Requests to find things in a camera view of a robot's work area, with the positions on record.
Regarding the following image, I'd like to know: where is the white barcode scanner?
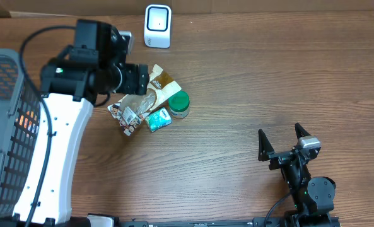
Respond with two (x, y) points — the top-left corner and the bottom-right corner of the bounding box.
(144, 4), (172, 49)

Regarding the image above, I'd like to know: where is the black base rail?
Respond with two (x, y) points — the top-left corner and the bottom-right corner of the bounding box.
(114, 217), (341, 227)

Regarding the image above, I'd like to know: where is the brown snack pouch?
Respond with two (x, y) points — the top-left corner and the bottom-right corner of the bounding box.
(107, 64), (182, 136)

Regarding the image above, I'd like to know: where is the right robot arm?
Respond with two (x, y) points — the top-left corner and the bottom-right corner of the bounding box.
(253, 123), (341, 227)

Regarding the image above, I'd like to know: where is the orange snack packet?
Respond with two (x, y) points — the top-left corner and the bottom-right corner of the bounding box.
(15, 111), (38, 137)

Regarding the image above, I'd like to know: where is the teal tissue pack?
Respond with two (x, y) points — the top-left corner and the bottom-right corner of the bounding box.
(145, 107), (172, 132)

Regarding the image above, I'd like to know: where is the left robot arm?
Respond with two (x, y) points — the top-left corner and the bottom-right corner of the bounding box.
(0, 20), (149, 226)

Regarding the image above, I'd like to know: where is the green lid jar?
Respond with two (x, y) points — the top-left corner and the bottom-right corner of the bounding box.
(168, 91), (190, 119)

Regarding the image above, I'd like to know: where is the grey plastic basket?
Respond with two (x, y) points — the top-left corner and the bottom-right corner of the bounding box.
(0, 49), (45, 226)

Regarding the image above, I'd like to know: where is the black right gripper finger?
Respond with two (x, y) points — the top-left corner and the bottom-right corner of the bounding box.
(258, 129), (275, 161)
(295, 122), (311, 139)

